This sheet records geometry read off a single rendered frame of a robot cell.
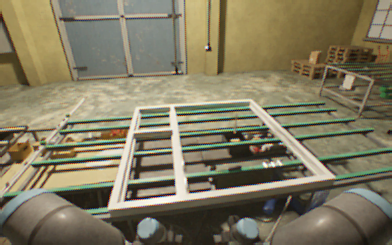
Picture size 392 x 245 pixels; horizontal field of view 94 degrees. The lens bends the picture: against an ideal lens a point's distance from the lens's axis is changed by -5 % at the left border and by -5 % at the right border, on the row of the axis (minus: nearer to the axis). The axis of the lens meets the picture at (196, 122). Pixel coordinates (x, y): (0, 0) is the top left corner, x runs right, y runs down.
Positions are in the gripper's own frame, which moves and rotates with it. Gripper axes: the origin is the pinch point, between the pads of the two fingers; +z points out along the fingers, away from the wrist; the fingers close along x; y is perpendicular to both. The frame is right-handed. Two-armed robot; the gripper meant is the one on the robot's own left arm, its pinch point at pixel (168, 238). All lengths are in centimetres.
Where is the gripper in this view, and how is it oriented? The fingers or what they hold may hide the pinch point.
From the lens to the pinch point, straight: 131.9
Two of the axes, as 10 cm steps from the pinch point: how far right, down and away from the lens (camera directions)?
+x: -9.8, 0.3, 2.1
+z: 1.8, 6.2, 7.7
